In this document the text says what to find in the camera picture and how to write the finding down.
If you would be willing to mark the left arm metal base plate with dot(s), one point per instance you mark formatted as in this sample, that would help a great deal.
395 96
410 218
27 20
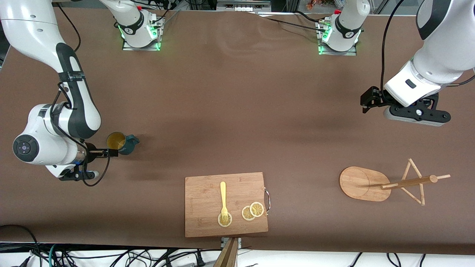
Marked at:
352 52

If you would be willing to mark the yellow plastic fork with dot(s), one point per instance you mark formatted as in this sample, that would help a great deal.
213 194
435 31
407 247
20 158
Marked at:
223 196

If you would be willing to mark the brown table cover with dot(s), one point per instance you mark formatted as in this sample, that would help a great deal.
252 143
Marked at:
222 111

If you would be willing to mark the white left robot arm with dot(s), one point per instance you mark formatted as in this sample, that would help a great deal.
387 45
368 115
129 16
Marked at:
441 55

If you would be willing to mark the wooden cup rack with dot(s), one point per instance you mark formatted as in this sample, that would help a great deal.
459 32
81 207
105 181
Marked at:
360 183

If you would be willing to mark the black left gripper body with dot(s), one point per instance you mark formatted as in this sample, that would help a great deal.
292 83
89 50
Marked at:
375 95

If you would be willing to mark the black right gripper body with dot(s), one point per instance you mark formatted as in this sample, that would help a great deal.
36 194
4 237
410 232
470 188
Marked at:
89 152

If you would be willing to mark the lemon slice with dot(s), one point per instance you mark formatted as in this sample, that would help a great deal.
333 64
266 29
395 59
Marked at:
227 221
246 214
256 209

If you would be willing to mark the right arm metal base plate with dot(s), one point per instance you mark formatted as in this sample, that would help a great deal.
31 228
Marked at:
157 37

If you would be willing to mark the wooden beam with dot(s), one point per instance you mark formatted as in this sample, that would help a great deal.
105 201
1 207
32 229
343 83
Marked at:
228 256

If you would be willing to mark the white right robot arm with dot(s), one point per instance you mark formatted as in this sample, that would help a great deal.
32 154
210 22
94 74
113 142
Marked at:
33 29

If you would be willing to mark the wooden cutting board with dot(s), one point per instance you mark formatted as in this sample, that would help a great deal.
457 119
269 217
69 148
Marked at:
204 204

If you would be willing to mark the teal cup yellow inside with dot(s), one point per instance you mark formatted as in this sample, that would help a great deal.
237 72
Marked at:
128 146

